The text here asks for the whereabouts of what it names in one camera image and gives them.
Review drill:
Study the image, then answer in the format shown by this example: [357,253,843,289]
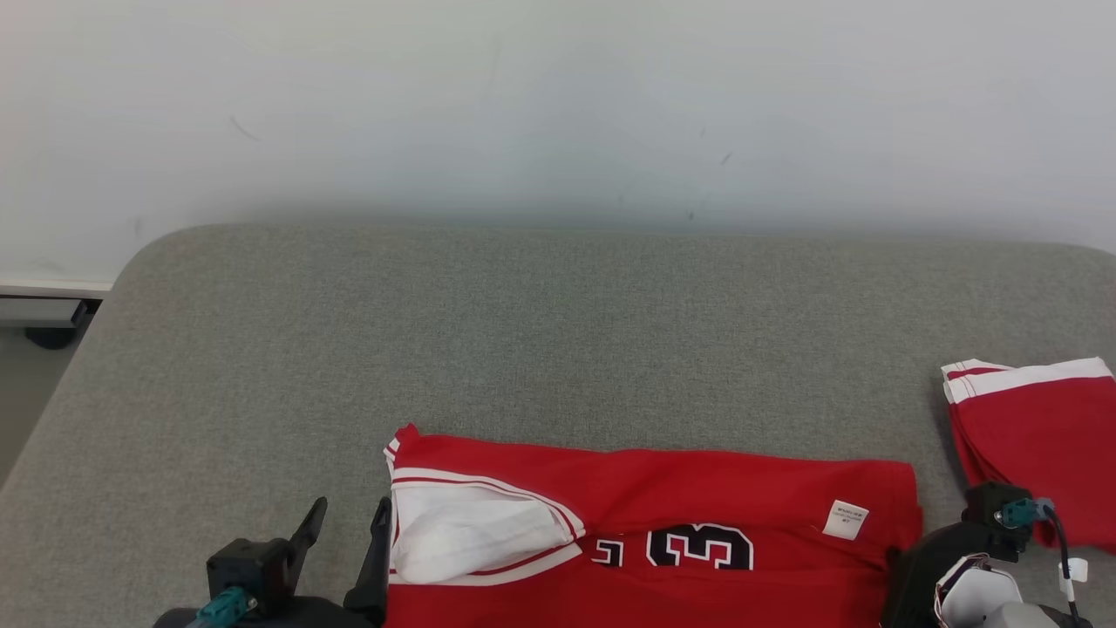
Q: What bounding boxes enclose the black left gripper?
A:
[153,496,394,628]

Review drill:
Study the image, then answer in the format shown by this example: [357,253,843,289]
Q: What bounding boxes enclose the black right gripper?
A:
[879,521,1004,628]

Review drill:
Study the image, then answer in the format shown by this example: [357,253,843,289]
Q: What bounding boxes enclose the red shorts with white stripe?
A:
[940,356,1116,556]

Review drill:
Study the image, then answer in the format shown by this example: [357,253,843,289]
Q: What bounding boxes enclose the red basketball jersey number 23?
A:
[382,424,925,628]

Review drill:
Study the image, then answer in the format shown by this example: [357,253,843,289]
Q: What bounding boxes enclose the black round foot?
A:
[24,324,81,351]

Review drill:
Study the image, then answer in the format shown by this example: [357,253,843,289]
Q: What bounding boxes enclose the teal right camera connector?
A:
[1000,497,1056,529]

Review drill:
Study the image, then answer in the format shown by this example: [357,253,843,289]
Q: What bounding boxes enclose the teal camera connector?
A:
[186,586,255,628]
[1000,497,1056,529]

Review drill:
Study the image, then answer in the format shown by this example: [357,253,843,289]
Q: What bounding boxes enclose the teal left camera connector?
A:
[186,586,255,628]

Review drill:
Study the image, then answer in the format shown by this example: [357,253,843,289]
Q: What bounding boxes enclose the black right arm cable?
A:
[1042,506,1095,628]

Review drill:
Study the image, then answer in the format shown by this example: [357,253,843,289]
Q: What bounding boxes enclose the small white cable tag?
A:
[1057,557,1090,603]

